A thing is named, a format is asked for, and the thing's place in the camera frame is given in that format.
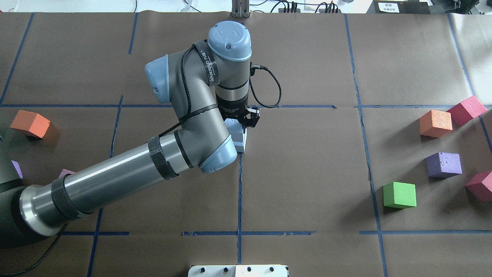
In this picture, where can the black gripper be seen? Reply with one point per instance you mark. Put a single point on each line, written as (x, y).
(232, 108)

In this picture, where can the light blue foam block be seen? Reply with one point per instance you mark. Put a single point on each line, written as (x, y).
(238, 134)

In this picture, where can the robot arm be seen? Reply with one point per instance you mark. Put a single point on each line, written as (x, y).
(205, 85)

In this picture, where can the green foam block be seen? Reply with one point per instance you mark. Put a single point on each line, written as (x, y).
(399, 195)

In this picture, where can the black box with label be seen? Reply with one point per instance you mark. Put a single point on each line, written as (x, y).
(398, 7)

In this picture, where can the pink foam block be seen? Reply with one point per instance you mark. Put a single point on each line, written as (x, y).
(65, 172)

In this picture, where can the orange foam block right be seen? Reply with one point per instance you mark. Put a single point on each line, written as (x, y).
(435, 123)

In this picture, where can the orange foam block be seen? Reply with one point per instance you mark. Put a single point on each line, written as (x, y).
(435, 123)
(30, 124)

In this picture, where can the orange foam block left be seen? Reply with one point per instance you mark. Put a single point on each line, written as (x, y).
(30, 124)

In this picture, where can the purple foam block right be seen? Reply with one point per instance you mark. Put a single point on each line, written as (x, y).
(443, 165)

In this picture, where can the purple foam block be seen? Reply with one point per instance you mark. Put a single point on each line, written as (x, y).
(443, 165)
(17, 168)

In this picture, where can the red foam block upper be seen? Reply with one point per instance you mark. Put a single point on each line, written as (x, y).
(467, 110)

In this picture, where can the red foam block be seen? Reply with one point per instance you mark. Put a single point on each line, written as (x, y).
(481, 186)
(467, 110)

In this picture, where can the purple foam block left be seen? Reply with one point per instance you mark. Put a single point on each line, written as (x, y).
(17, 168)

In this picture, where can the red foam block lower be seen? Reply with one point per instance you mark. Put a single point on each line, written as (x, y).
(481, 186)

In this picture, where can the aluminium frame post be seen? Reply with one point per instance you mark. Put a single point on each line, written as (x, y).
(240, 9)

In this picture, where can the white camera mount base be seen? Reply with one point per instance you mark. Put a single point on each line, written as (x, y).
(255, 270)

